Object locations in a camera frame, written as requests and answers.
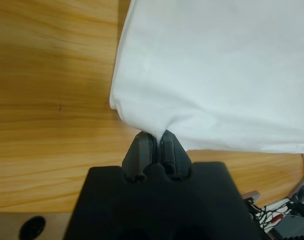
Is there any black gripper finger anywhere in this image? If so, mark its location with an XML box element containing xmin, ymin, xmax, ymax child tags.
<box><xmin>121</xmin><ymin>132</ymin><xmax>157</xmax><ymax>182</ymax></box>
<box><xmin>159</xmin><ymin>129</ymin><xmax>192</xmax><ymax>181</ymax></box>

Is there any white T-shirt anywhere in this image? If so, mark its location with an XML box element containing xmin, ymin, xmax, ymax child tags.
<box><xmin>109</xmin><ymin>0</ymin><xmax>304</xmax><ymax>182</ymax></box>

